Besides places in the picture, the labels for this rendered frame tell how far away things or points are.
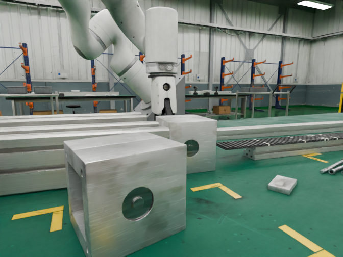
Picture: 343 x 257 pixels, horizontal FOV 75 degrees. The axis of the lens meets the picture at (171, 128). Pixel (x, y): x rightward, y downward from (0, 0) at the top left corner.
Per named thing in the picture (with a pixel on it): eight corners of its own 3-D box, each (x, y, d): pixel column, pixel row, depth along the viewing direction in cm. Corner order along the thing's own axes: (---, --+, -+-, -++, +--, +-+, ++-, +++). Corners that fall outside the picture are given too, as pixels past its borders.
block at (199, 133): (190, 153, 53) (190, 113, 51) (215, 171, 42) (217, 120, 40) (153, 156, 50) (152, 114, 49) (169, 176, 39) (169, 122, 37)
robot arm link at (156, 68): (182, 62, 56) (182, 75, 56) (171, 66, 64) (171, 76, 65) (149, 61, 53) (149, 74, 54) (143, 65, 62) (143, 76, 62)
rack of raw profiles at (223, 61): (231, 113, 862) (235, 54, 823) (218, 111, 943) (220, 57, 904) (292, 110, 991) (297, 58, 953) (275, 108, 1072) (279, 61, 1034)
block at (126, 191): (138, 190, 33) (137, 128, 32) (186, 229, 24) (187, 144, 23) (66, 211, 28) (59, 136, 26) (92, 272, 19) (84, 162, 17)
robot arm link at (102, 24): (116, 77, 106) (75, 36, 96) (142, 50, 109) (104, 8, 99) (122, 76, 95) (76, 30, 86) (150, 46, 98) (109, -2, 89)
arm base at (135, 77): (137, 109, 116) (109, 83, 108) (160, 83, 120) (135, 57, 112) (150, 110, 99) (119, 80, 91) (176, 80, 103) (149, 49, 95)
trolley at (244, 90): (233, 131, 497) (235, 85, 480) (250, 129, 523) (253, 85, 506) (273, 140, 408) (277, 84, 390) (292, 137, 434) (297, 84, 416)
